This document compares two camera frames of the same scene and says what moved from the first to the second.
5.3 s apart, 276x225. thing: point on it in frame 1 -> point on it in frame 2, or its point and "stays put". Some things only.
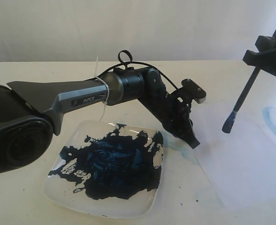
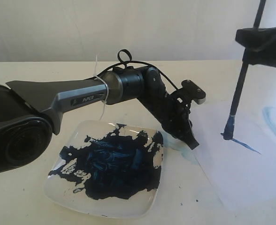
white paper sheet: (247, 167) stays put
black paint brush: (230, 121) -> (228, 133)
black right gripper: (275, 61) -> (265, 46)
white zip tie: (98, 77) stays put
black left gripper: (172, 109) stays put
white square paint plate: (107, 169) stays put
